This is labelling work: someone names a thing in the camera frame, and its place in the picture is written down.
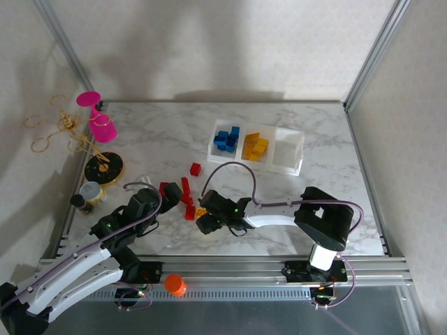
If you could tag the aluminium frame post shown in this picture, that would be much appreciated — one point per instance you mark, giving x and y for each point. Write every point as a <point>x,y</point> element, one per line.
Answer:
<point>63,42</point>
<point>375,52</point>

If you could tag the aluminium frame rail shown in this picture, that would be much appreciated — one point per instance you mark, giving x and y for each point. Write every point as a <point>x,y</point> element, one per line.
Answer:
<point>227,268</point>

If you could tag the grey metal base sheet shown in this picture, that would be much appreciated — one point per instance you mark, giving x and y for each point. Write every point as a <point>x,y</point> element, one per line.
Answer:
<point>244,317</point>

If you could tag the small circuit board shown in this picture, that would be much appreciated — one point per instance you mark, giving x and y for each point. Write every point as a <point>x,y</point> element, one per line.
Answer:
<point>122,295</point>
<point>324,296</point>

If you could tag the orange plastic cap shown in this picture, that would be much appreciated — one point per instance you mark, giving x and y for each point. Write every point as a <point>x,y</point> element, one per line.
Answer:
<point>175,284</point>

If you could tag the small dark bottle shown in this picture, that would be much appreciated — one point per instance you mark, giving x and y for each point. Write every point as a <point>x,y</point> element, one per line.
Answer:
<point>81,203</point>

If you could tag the yellow lego plate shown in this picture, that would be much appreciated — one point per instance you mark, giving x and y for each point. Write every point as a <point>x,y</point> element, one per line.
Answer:
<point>200,212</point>
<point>248,152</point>

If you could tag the red lego brick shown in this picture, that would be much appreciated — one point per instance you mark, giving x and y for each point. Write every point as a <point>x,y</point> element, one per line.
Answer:
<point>185,185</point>
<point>195,169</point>
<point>188,199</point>
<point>162,187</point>
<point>190,212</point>

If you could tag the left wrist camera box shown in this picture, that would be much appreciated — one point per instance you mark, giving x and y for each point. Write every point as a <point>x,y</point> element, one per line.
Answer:
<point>144,179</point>

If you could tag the small white jar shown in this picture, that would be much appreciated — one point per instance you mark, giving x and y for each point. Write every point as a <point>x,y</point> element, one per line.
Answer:
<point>91,193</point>

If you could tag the gold glass rack black base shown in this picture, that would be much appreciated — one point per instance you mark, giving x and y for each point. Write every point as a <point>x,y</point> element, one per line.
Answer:
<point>103,169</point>

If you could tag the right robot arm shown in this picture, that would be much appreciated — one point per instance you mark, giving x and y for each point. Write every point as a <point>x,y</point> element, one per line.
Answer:
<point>324,216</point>

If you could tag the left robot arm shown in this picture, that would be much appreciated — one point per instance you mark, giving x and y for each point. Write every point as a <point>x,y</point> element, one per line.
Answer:
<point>70,279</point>

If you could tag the pink plastic wine glass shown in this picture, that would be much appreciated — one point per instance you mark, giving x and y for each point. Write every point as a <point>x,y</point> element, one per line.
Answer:
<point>103,129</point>

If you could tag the clear three-compartment container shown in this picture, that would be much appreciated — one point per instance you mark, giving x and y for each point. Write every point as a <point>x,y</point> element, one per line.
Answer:
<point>288,146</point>

